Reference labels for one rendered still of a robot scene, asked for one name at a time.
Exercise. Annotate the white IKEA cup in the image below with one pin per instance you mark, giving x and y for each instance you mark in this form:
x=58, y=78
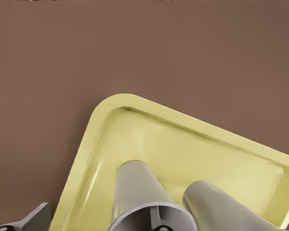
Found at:
x=137, y=187
x=207, y=202

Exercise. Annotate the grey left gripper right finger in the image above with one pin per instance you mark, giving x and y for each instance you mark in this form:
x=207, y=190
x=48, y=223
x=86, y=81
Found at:
x=159, y=217

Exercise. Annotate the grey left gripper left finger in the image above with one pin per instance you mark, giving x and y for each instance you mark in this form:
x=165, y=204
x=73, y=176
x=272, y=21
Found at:
x=36, y=217

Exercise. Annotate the pale yellow rectangular tray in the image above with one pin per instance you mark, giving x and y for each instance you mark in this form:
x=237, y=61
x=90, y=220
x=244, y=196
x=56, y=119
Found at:
x=197, y=154

